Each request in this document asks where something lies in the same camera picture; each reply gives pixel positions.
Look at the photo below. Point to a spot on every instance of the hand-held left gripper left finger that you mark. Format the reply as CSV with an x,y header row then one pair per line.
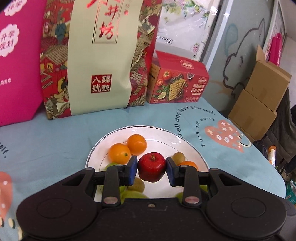
x,y
131,171

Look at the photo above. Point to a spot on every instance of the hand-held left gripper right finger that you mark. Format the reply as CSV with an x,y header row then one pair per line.
x,y
170,172

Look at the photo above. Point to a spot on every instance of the small brown-green fruit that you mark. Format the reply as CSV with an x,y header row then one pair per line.
x,y
139,184
179,157

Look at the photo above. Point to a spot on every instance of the small red apple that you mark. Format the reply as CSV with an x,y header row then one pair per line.
x,y
151,168

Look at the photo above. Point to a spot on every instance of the orange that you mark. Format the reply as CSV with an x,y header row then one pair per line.
x,y
188,164
119,153
137,144

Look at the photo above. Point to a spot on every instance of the round green fruit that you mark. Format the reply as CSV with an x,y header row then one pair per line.
x,y
203,188
111,165

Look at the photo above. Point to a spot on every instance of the white plate with blue rim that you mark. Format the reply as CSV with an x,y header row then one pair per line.
x,y
159,143

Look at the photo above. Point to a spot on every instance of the blue printed tablecloth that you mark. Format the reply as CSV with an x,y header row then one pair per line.
x,y
57,143

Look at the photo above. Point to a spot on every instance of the red cracker box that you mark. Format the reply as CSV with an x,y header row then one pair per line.
x,y
180,85

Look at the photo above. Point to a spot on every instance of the brown cardboard box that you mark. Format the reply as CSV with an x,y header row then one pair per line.
x,y
252,115
266,83

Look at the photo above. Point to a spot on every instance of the orange and white packet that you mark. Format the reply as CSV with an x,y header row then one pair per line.
x,y
272,155

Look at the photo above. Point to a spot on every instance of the red and green gift bag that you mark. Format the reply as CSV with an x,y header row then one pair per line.
x,y
99,58

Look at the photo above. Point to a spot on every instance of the dark garment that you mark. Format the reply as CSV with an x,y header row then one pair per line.
x,y
284,129

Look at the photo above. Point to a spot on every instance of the pink paper bag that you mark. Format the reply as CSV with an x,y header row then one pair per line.
x,y
20,81

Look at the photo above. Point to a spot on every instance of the floral printed board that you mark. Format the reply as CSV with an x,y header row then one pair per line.
x,y
185,27

